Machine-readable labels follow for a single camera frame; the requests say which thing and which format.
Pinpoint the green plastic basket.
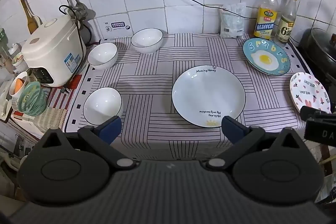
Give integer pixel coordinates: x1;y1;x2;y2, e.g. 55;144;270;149
18;81;49;117

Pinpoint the wooden spatula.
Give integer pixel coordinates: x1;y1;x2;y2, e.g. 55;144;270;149
14;0;42;35

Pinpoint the blue fried egg plate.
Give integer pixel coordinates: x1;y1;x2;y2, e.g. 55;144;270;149
242;38;291;76

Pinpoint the large white plate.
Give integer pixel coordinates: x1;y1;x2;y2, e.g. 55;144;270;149
172;66;246;128

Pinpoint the glass pot lid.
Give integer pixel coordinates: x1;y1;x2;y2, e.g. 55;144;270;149
311;28;336;62

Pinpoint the yellow label bottle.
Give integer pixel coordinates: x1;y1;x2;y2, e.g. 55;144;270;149
253;0;279;39

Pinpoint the white wall sticker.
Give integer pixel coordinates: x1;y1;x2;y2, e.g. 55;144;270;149
104;21;132;31

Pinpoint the black rice cooker cable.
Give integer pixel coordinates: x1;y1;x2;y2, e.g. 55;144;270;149
58;4;92;95

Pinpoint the white plastic container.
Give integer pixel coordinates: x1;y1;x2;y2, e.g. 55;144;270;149
9;71;30;111

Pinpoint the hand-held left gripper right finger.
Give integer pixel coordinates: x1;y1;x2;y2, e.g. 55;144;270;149
206;115;305;170

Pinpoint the black stove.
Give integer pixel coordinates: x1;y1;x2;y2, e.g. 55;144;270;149
302;56;336;94

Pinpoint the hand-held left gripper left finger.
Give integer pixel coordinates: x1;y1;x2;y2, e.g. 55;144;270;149
34;116;137;170

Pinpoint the white ribbed bowl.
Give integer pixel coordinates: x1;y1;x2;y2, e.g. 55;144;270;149
83;87;123;126
87;42;118;70
131;28;164;54

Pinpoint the black cooking pot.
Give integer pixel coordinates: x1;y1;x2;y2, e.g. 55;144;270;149
299;28;336;77

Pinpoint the line-patterned white tablecloth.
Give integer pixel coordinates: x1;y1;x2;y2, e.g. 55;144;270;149
64;33;323;161

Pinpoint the pink heart pattern plate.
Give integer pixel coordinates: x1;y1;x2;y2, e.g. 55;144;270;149
289;72;332;115

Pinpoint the white rice cooker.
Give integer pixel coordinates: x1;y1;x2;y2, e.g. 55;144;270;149
21;15;87;88

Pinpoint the clear vinegar bottle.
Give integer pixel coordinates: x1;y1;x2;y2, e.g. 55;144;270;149
277;0;300;46

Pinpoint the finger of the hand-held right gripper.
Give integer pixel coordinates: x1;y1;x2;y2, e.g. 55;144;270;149
300;106;332;121

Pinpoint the red striped cloth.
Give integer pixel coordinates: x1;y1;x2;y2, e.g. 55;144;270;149
12;74;84;135

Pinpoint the small seasoning bottle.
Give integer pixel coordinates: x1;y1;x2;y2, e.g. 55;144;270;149
8;43;25;73

